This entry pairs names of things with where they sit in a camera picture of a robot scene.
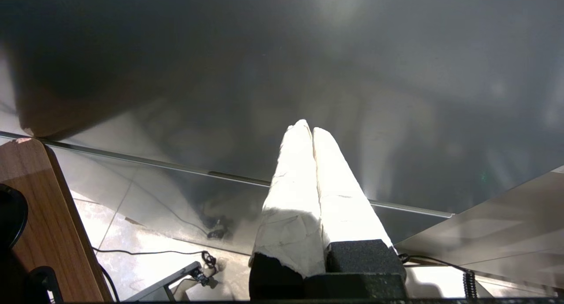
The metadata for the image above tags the black rounded object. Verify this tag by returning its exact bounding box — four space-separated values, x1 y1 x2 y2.
0 183 29 252

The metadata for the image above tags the brown wooden furniture panel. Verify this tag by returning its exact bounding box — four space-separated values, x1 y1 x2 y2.
0 137 114 304

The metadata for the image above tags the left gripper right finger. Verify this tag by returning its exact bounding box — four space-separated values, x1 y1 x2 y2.
312 127 407 288

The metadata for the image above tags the black floor cable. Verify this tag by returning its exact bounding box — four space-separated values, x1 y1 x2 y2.
92 246 219 271

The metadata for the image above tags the black coiled cable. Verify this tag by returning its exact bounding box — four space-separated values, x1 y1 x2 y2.
398 252 479 300

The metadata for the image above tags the stainless steel appliance door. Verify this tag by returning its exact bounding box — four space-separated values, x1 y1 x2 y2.
0 0 564 260

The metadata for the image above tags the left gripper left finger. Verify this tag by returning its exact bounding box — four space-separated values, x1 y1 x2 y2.
249 119 327 301

